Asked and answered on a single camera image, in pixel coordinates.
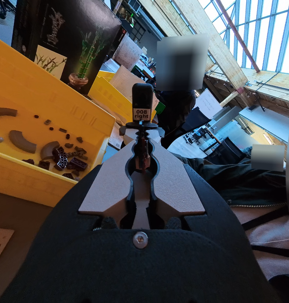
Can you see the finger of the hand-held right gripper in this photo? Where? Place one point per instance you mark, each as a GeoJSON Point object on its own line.
{"type": "Point", "coordinates": [155, 136]}
{"type": "Point", "coordinates": [129, 138]}

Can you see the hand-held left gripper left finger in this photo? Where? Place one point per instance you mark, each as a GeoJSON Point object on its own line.
{"type": "Point", "coordinates": [106, 189]}

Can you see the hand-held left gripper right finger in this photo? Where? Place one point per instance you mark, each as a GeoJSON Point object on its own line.
{"type": "Point", "coordinates": [177, 189]}

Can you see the round brown brick plate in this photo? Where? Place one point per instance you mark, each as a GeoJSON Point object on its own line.
{"type": "Point", "coordinates": [143, 151]}

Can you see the yellow plastic bin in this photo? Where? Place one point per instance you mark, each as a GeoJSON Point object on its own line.
{"type": "Point", "coordinates": [40, 82]}
{"type": "Point", "coordinates": [104, 94]}

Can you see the person's right forearm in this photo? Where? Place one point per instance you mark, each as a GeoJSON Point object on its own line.
{"type": "Point", "coordinates": [229, 177]}

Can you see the white paper packet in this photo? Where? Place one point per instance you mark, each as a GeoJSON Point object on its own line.
{"type": "Point", "coordinates": [114, 139]}

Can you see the brown paper bag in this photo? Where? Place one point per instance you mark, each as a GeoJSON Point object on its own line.
{"type": "Point", "coordinates": [125, 80]}

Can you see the black office chair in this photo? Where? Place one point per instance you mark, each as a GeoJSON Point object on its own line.
{"type": "Point", "coordinates": [196, 120]}

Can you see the patterned paper bag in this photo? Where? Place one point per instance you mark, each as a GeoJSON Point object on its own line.
{"type": "Point", "coordinates": [126, 52]}

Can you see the pile of small brown bricks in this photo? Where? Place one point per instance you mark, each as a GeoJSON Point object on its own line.
{"type": "Point", "coordinates": [61, 158]}

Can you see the white board with writing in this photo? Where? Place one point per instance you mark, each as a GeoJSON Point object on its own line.
{"type": "Point", "coordinates": [208, 104]}

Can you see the tan arch brick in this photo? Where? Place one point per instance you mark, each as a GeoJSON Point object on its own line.
{"type": "Point", "coordinates": [48, 149]}
{"type": "Point", "coordinates": [22, 142]}
{"type": "Point", "coordinates": [4, 112]}

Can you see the black toy set box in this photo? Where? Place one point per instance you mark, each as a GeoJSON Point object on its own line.
{"type": "Point", "coordinates": [75, 23]}

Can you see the instruction booklet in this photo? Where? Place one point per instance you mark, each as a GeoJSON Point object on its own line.
{"type": "Point", "coordinates": [1, 241]}

